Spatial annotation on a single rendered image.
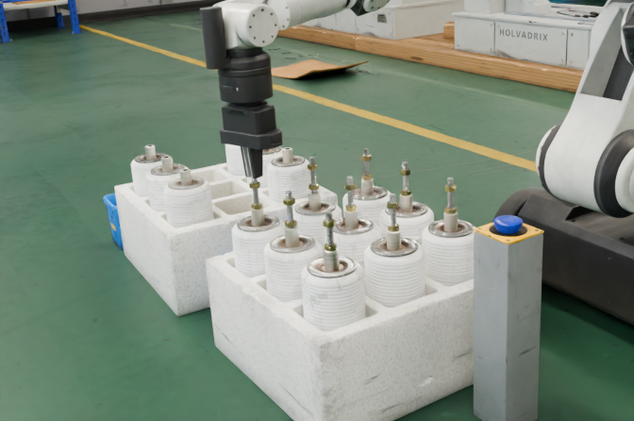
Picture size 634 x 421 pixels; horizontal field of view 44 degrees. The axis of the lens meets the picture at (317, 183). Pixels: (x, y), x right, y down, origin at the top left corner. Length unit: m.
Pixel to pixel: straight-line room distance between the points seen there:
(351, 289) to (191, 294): 0.55
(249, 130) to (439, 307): 0.42
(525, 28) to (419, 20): 1.04
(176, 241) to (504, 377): 0.71
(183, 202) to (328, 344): 0.58
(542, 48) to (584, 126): 2.38
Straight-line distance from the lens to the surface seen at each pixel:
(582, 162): 1.31
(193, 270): 1.63
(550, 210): 1.57
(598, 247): 1.49
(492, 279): 1.16
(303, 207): 1.45
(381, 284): 1.24
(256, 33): 1.25
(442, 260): 1.30
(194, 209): 1.62
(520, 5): 4.02
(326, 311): 1.18
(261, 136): 1.29
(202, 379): 1.44
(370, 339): 1.19
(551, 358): 1.47
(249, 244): 1.36
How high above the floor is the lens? 0.75
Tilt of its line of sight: 18 degrees down
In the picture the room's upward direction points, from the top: 4 degrees counter-clockwise
